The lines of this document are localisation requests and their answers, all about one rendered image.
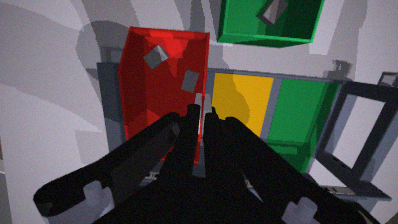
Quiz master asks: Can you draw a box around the grey metal block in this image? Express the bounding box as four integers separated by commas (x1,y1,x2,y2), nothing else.
143,45,169,69
181,69,199,93
260,0,288,26

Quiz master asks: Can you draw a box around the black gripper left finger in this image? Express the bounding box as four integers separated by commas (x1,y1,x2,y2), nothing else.
33,93,202,224

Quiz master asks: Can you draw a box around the green bin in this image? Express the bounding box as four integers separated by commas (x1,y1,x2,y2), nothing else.
217,0,325,48

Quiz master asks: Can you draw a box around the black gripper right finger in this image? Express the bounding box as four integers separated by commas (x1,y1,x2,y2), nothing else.
202,94,367,224

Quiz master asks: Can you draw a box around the dark grey shelf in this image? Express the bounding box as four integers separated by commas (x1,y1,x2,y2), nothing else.
97,45,398,213

